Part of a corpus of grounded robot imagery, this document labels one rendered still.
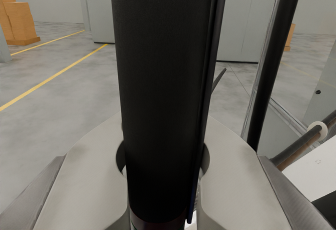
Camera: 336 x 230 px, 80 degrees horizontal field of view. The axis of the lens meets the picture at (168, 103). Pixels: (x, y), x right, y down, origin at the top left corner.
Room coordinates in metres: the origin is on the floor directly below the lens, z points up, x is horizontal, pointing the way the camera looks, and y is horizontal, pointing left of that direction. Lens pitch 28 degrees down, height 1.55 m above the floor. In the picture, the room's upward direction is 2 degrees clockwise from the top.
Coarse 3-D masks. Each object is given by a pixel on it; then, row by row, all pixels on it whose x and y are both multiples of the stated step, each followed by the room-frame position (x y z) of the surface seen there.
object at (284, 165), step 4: (332, 120) 0.29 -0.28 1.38; (328, 124) 0.28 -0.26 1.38; (332, 124) 0.29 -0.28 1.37; (328, 128) 0.28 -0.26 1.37; (316, 136) 0.25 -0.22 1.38; (312, 140) 0.24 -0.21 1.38; (304, 144) 0.23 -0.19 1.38; (308, 144) 0.23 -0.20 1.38; (300, 148) 0.22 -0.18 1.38; (304, 148) 0.22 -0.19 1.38; (296, 152) 0.21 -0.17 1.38; (300, 152) 0.21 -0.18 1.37; (292, 156) 0.20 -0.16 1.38; (296, 156) 0.20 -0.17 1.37; (284, 160) 0.19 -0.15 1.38; (288, 160) 0.19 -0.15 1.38; (292, 160) 0.20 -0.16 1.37; (280, 164) 0.18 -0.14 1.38; (284, 164) 0.19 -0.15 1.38; (288, 164) 0.19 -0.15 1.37; (280, 168) 0.18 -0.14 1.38; (284, 168) 0.18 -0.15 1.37
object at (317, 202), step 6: (330, 192) 0.17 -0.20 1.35; (318, 198) 0.17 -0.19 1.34; (324, 198) 0.16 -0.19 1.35; (330, 198) 0.15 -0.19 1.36; (318, 204) 0.15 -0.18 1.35; (324, 204) 0.15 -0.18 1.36; (330, 204) 0.14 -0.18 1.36; (324, 210) 0.14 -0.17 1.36; (330, 210) 0.13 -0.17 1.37; (324, 216) 0.13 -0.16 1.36; (330, 216) 0.13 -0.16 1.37; (330, 222) 0.12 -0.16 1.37
